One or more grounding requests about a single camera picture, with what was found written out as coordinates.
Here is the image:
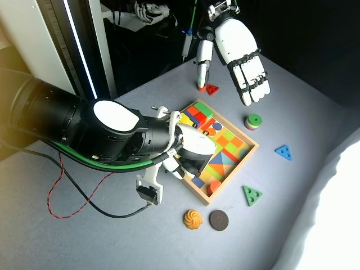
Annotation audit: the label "black wrist camera white bracket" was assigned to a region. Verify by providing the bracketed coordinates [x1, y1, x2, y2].
[136, 165, 165, 206]

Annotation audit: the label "white cabinet frame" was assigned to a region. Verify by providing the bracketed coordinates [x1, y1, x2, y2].
[0, 0, 118, 101]

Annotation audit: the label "white shelf board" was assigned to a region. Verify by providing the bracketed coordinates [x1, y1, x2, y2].
[100, 4, 154, 32]

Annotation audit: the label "colourful ring stack toy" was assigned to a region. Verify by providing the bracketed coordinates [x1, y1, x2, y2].
[244, 113, 263, 132]

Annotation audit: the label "blue triangle three holes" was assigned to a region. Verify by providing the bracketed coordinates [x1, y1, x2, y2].
[274, 144, 293, 161]

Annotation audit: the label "thick green sheathed cable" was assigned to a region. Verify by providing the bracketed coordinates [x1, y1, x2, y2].
[50, 140, 171, 173]

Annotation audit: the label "red black twisted cable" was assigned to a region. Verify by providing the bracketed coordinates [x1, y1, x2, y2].
[46, 151, 114, 219]

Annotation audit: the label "brown chocolate toy cookie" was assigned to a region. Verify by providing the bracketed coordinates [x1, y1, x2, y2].
[208, 209, 230, 232]

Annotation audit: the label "white fabric sheet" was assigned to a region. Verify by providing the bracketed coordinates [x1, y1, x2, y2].
[271, 132, 360, 270]

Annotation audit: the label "green triangle three holes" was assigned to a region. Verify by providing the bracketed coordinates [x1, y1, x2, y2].
[242, 184, 264, 207]

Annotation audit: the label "grey table cloth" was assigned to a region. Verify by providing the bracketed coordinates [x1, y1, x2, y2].
[0, 52, 360, 270]

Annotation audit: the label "thin green cable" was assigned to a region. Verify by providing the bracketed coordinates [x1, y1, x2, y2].
[187, 0, 197, 36]

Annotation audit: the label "grey cable plug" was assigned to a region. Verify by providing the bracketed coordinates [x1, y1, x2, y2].
[181, 28, 195, 62]

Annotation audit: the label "spare white robot hand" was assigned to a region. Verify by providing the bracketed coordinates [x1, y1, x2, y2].
[134, 1, 171, 26]

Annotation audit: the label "wooden block tray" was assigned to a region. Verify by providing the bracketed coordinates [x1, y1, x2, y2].
[177, 98, 260, 207]

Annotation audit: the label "orange swirl toy cookie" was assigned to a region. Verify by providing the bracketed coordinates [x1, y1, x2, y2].
[182, 209, 203, 231]

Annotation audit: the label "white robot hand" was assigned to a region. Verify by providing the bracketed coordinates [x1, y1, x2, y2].
[193, 17, 272, 107]
[162, 124, 220, 181]

